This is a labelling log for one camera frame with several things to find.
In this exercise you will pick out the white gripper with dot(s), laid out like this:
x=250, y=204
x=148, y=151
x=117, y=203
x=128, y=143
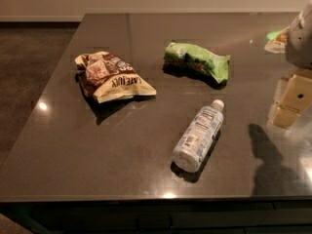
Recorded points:
x=300, y=44

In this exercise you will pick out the brown chip bag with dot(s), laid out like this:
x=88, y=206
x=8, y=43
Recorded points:
x=106, y=77

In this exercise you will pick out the snack bag at table edge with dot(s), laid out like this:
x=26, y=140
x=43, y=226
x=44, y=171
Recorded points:
x=277, y=41

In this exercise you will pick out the green chip bag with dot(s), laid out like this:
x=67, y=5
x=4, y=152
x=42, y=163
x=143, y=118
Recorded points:
x=199, y=59

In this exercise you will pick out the white plastic bottle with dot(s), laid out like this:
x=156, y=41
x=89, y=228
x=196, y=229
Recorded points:
x=194, y=145

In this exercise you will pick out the dark table frame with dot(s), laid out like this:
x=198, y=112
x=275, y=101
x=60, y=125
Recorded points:
x=163, y=217

